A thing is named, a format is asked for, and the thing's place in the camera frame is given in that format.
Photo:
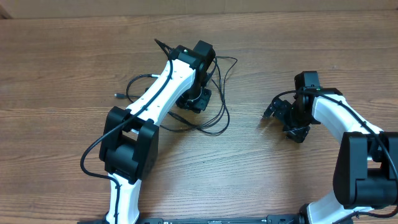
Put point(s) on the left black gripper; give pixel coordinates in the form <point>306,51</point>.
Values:
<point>199,106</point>

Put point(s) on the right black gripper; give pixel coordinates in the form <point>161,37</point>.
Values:
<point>286,117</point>

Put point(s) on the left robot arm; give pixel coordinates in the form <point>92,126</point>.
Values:
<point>130,146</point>

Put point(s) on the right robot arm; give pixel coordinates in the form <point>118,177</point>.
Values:
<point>365,176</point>

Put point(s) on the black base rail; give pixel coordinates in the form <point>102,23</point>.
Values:
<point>211,220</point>

